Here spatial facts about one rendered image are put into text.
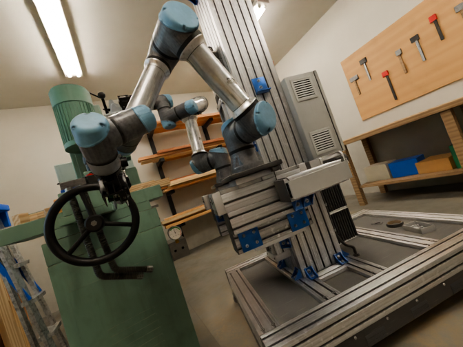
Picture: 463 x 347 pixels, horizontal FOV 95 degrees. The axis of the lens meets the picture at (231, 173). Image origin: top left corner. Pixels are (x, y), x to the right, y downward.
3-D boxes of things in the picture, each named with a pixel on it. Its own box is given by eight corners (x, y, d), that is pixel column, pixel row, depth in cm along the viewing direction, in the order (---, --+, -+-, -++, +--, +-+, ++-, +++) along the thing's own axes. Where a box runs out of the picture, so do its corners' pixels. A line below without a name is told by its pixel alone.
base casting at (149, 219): (45, 268, 81) (38, 245, 82) (83, 248, 133) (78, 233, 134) (162, 224, 100) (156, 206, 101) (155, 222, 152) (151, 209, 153)
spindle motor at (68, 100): (59, 147, 97) (40, 85, 98) (71, 157, 112) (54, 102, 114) (103, 140, 104) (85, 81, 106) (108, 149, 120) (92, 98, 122)
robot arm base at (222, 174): (235, 177, 151) (231, 164, 151) (241, 175, 136) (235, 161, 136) (215, 184, 147) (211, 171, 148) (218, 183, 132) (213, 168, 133)
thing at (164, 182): (38, 222, 95) (36, 214, 95) (40, 222, 97) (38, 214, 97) (171, 183, 120) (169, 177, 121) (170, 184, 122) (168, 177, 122)
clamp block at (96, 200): (62, 217, 78) (55, 194, 79) (72, 217, 91) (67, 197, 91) (106, 204, 85) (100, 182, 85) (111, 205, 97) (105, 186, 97)
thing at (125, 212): (46, 243, 83) (43, 233, 83) (64, 237, 102) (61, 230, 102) (151, 208, 100) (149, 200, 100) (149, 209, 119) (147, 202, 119)
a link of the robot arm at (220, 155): (229, 163, 135) (222, 143, 135) (210, 170, 138) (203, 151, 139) (233, 163, 146) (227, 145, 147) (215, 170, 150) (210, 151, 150)
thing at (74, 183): (60, 193, 80) (56, 180, 81) (69, 195, 90) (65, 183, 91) (99, 183, 86) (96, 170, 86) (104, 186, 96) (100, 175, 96)
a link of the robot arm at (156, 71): (150, 46, 86) (98, 149, 67) (157, 24, 77) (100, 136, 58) (176, 62, 92) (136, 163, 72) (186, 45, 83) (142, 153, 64)
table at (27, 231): (-21, 251, 69) (-26, 233, 69) (25, 241, 96) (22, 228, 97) (166, 193, 94) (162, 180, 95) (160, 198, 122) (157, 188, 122)
